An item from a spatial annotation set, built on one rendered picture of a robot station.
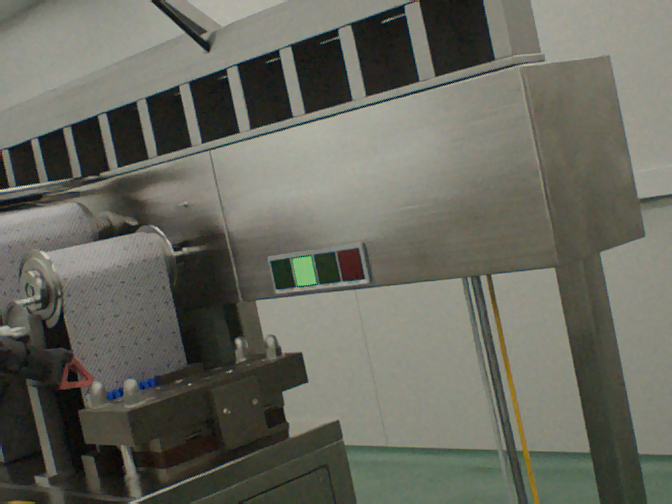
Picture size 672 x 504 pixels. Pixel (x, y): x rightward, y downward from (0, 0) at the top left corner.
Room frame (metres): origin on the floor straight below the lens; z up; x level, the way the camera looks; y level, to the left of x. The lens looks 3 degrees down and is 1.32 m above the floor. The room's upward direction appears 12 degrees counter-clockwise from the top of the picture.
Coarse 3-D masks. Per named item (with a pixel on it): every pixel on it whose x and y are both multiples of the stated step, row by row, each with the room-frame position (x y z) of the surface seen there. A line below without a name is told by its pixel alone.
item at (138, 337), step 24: (168, 288) 2.17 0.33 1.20; (72, 312) 2.02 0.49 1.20; (96, 312) 2.05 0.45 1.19; (120, 312) 2.09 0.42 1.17; (144, 312) 2.12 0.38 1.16; (168, 312) 2.16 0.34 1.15; (72, 336) 2.01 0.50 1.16; (96, 336) 2.05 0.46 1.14; (120, 336) 2.08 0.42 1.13; (144, 336) 2.11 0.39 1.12; (168, 336) 2.15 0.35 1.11; (96, 360) 2.04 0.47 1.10; (120, 360) 2.07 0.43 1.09; (144, 360) 2.11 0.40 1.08; (168, 360) 2.14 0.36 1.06; (120, 384) 2.06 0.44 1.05
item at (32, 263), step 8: (24, 264) 2.07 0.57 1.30; (32, 264) 2.05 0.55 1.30; (40, 264) 2.03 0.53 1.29; (168, 264) 2.18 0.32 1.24; (48, 272) 2.01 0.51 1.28; (168, 272) 2.19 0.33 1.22; (48, 280) 2.01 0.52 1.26; (48, 304) 2.03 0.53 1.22; (32, 312) 2.08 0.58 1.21; (40, 312) 2.05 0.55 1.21; (48, 312) 2.03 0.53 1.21
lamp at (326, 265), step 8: (320, 256) 1.97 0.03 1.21; (328, 256) 1.96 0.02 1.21; (320, 264) 1.98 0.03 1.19; (328, 264) 1.96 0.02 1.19; (320, 272) 1.98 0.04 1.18; (328, 272) 1.97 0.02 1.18; (336, 272) 1.95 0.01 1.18; (320, 280) 1.98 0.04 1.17; (328, 280) 1.97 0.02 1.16; (336, 280) 1.95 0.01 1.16
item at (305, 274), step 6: (300, 258) 2.01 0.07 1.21; (306, 258) 2.00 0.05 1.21; (294, 264) 2.03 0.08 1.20; (300, 264) 2.02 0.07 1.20; (306, 264) 2.00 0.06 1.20; (300, 270) 2.02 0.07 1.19; (306, 270) 2.01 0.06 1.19; (312, 270) 1.99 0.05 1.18; (300, 276) 2.02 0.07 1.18; (306, 276) 2.01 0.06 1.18; (312, 276) 2.00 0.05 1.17; (300, 282) 2.02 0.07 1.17; (306, 282) 2.01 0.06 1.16; (312, 282) 2.00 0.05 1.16
